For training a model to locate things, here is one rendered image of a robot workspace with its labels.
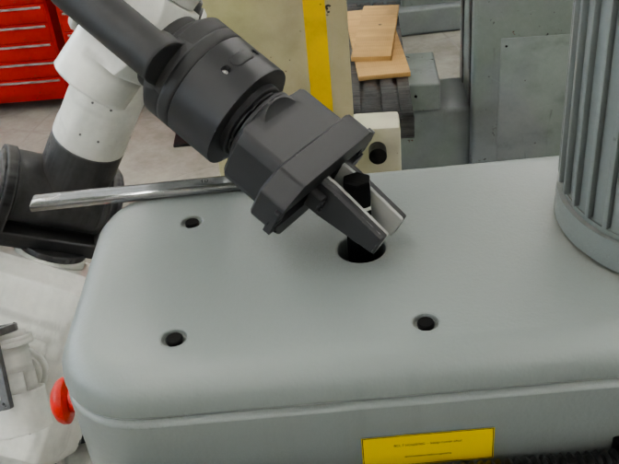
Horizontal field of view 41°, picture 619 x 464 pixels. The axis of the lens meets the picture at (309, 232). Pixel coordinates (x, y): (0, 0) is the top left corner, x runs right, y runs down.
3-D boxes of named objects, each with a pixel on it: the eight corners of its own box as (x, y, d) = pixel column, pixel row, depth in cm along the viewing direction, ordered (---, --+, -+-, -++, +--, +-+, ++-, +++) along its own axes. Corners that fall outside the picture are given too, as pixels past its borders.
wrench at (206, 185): (28, 219, 71) (25, 211, 71) (38, 195, 75) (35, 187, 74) (311, 190, 71) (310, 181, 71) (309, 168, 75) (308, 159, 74)
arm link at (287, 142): (345, 185, 70) (239, 98, 72) (393, 105, 63) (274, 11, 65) (255, 264, 62) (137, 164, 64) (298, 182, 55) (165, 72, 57)
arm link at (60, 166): (28, 103, 101) (-2, 188, 109) (31, 148, 95) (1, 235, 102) (120, 124, 107) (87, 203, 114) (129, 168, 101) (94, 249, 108)
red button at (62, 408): (54, 435, 71) (41, 401, 69) (64, 400, 74) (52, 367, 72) (93, 432, 71) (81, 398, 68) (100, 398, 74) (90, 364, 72)
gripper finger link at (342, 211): (375, 254, 62) (311, 201, 63) (392, 228, 59) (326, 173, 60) (363, 265, 61) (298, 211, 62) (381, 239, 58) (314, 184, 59)
